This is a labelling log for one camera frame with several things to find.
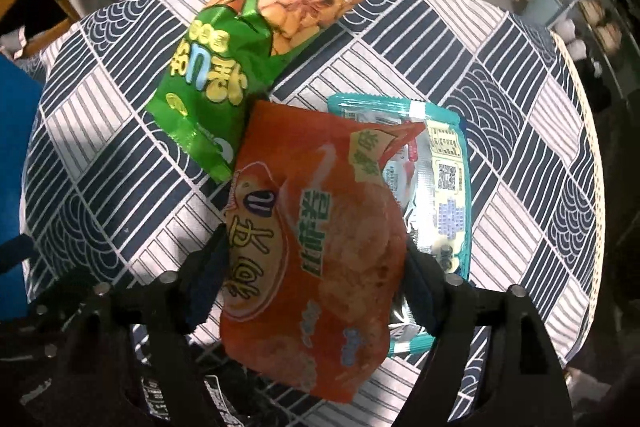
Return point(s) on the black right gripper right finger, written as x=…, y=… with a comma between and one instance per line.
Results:
x=521, y=383

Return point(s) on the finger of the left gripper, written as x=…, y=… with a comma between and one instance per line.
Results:
x=15, y=251

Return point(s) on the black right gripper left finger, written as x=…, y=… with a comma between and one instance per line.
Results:
x=170, y=308

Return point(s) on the orange red snack bag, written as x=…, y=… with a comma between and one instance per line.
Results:
x=317, y=249

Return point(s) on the blue cardboard box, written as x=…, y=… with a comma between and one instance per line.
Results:
x=20, y=95

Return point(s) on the teal snack pouch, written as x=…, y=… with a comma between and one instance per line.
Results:
x=429, y=176

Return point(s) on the green chips bag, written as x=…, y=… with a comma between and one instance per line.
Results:
x=232, y=52

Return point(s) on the blue white patterned tablecloth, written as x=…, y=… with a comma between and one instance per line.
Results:
x=106, y=190

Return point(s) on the teal shoe rack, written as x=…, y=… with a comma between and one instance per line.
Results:
x=606, y=33

